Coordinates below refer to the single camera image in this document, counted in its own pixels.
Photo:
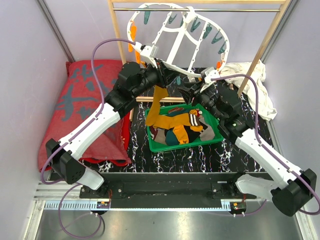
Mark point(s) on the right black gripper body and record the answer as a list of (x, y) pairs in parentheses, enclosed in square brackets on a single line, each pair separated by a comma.
[(208, 100)]

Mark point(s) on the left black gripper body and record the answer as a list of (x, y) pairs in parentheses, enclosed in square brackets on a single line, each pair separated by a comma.
[(152, 76)]

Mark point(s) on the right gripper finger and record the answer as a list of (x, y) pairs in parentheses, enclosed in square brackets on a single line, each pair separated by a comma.
[(191, 97), (188, 90)]

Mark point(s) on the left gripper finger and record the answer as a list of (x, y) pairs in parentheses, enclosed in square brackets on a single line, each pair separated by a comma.
[(168, 77), (160, 65)]

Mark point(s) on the teal clip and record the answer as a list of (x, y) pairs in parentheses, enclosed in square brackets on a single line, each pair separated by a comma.
[(178, 81)]

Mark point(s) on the mustard striped sock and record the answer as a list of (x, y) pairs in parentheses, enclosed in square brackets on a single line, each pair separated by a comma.
[(159, 94), (177, 124)]

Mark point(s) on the white oval clip hanger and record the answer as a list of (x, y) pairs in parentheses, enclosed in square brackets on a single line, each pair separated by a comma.
[(186, 24)]

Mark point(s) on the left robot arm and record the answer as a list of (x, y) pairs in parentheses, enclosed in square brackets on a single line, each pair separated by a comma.
[(132, 81)]

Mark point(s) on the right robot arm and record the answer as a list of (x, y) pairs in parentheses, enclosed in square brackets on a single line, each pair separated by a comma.
[(290, 187)]

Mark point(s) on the brown orange striped sock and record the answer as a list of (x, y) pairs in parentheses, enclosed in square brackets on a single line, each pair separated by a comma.
[(176, 109)]

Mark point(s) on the grey black sock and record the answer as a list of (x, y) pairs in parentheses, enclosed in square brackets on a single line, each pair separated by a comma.
[(206, 134)]

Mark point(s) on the dark teal sock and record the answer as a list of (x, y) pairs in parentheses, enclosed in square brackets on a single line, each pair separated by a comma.
[(170, 138)]

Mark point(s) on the white crumpled cloth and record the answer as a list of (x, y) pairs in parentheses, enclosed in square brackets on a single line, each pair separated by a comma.
[(266, 108)]

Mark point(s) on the black marbled mat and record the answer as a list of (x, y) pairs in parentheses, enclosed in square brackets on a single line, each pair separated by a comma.
[(219, 157)]

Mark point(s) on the green plastic basket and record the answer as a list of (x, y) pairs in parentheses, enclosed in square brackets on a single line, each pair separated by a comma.
[(157, 140)]

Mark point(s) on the metal hanging rod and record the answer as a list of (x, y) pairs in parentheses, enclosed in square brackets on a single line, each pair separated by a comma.
[(196, 10)]

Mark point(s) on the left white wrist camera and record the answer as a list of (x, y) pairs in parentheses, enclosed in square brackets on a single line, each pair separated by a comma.
[(147, 53)]

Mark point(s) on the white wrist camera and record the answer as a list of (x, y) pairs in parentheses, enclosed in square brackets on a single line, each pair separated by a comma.
[(147, 53), (209, 76)]

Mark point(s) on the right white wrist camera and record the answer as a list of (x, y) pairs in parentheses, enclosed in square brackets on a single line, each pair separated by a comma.
[(209, 76)]

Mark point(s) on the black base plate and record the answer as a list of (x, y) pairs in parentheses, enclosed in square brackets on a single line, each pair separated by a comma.
[(168, 191)]

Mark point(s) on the wooden clothes rack frame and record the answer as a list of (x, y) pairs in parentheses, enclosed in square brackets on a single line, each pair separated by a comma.
[(146, 32)]

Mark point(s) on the aluminium rail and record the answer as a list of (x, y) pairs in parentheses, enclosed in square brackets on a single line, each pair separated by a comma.
[(56, 197)]

